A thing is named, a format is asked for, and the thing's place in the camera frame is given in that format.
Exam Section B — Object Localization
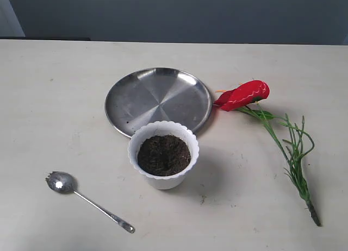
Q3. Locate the small steel spoon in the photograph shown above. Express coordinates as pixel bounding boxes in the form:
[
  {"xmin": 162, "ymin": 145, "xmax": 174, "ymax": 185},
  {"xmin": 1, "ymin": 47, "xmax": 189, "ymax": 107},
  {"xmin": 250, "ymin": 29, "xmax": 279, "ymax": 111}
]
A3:
[{"xmin": 45, "ymin": 171, "xmax": 135, "ymax": 234}]

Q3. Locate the white scalloped plastic pot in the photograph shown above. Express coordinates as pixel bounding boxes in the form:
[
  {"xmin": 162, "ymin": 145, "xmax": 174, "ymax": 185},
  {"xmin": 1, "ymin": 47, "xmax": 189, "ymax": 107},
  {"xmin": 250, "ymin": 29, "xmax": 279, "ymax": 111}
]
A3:
[{"xmin": 128, "ymin": 121, "xmax": 200, "ymax": 190}]

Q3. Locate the round steel plate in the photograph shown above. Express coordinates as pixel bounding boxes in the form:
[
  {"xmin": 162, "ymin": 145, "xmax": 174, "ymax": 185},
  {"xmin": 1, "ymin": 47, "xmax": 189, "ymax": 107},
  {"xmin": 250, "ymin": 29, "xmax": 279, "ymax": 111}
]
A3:
[{"xmin": 104, "ymin": 67, "xmax": 213, "ymax": 137}]

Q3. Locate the artificial red anthurium plant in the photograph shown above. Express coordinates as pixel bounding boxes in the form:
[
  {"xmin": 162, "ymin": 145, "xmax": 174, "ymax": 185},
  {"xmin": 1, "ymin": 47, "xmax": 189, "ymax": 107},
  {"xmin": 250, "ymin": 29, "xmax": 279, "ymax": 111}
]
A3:
[{"xmin": 213, "ymin": 80, "xmax": 322, "ymax": 227}]

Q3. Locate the dark soil in pot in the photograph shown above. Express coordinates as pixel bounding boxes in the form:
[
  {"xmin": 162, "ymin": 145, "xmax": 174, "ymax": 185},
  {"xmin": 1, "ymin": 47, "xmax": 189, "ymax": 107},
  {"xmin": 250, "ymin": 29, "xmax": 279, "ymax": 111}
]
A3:
[{"xmin": 138, "ymin": 135, "xmax": 191, "ymax": 177}]

